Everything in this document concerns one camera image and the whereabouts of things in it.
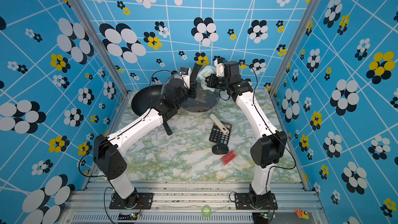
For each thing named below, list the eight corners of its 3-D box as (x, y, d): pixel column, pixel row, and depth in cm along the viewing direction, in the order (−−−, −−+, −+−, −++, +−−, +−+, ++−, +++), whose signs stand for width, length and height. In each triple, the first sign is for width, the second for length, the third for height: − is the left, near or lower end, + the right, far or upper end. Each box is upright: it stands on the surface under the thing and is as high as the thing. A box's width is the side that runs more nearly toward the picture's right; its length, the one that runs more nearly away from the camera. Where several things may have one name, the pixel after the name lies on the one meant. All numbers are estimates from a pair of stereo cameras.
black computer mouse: (211, 154, 91) (212, 152, 89) (211, 146, 94) (211, 144, 92) (228, 154, 91) (229, 152, 89) (227, 146, 94) (228, 144, 92)
